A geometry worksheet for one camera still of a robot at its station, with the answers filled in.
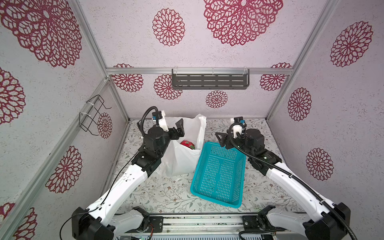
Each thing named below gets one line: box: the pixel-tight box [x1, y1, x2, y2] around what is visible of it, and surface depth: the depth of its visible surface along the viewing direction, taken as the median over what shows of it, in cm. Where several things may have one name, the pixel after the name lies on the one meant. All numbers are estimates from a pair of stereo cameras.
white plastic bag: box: [156, 113, 207, 177], surface depth 81 cm
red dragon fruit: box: [180, 140, 196, 150], surface depth 96 cm
